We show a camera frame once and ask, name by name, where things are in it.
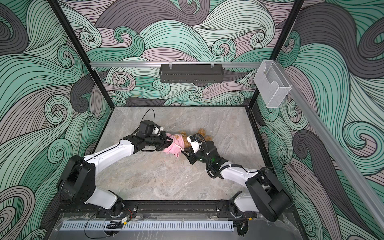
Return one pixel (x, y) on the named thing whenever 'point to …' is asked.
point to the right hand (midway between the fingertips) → (183, 150)
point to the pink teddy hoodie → (177, 145)
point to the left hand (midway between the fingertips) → (176, 140)
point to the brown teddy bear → (200, 131)
